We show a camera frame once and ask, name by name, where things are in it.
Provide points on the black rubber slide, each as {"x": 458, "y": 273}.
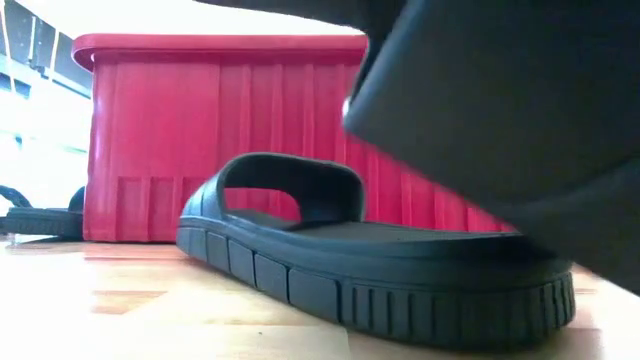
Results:
{"x": 45, "y": 222}
{"x": 400, "y": 280}
{"x": 500, "y": 100}

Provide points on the red plastic bin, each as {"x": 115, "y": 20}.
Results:
{"x": 200, "y": 125}

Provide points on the dark window frame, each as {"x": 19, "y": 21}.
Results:
{"x": 65, "y": 60}

